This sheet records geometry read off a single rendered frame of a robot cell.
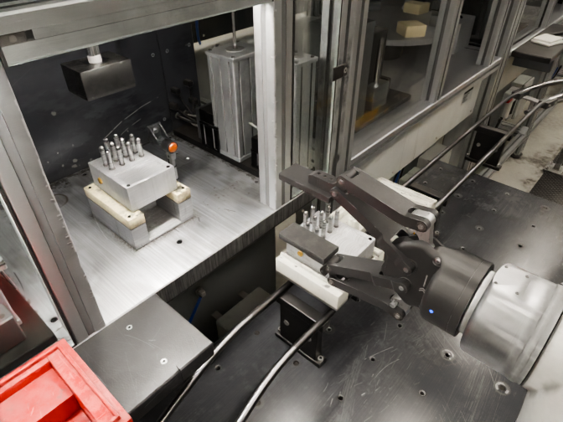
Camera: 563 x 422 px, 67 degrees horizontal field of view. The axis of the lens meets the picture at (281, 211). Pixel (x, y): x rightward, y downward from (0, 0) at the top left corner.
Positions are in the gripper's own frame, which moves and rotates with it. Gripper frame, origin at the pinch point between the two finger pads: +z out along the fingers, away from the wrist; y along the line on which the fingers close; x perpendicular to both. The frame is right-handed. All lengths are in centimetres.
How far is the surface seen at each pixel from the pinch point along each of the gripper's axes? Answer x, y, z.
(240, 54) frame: -27.8, 2.9, 39.2
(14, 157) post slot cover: 20.7, 7.7, 21.5
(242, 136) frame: -26.3, -14.5, 38.3
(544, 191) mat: -220, -112, -3
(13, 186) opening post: 21.9, 4.8, 21.4
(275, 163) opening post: -18.6, -10.9, 21.5
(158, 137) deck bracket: -20, -21, 62
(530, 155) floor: -261, -113, 16
